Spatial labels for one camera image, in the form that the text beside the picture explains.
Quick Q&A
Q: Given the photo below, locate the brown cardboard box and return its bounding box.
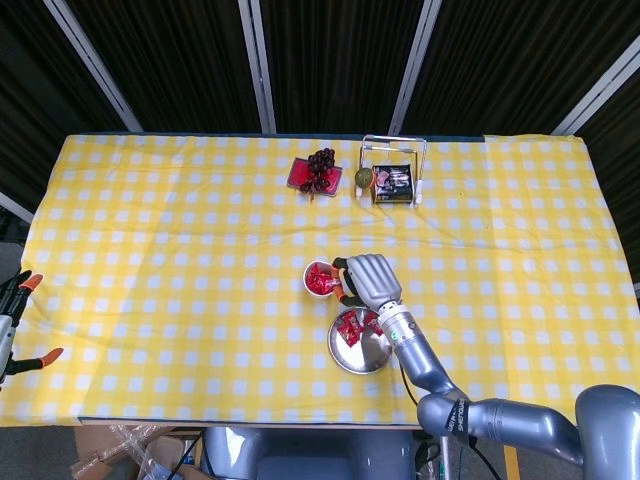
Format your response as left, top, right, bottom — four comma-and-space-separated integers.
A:
72, 424, 202, 480

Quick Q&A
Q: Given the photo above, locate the red rectangular tray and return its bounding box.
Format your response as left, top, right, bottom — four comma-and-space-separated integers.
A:
286, 156, 345, 198

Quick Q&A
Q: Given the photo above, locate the black tin box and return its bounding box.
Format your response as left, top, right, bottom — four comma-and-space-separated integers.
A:
371, 163, 415, 206

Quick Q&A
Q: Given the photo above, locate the white frame post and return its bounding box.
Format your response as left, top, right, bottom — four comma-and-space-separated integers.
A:
237, 0, 278, 135
0, 191, 37, 225
551, 37, 640, 137
387, 0, 444, 136
43, 0, 145, 134

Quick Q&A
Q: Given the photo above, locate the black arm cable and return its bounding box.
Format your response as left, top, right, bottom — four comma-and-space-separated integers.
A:
398, 366, 420, 407

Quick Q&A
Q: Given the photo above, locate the white wire rack stand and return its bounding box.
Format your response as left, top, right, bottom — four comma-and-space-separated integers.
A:
355, 133, 429, 207

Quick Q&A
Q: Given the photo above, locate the silver table leg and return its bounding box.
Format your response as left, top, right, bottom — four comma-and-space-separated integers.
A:
438, 437, 455, 480

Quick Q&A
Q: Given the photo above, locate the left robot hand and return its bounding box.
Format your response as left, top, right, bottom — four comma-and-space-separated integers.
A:
0, 269, 65, 387

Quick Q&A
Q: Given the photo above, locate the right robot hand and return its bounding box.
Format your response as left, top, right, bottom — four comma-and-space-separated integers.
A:
331, 253, 404, 309

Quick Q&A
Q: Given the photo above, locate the round steel plate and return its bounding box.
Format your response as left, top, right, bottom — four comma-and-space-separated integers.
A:
326, 305, 394, 375

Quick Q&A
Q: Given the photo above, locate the white paper cup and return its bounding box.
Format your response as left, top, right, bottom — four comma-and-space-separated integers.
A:
302, 258, 342, 300

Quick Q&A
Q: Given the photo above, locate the yellow white checkered tablecloth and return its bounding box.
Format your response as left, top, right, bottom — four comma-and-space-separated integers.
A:
0, 131, 640, 430

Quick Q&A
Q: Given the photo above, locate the grey robot torso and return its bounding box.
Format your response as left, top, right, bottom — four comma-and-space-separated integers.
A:
202, 426, 417, 480

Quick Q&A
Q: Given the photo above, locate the dark red grape bunch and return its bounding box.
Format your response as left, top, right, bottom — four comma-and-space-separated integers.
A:
298, 147, 337, 204

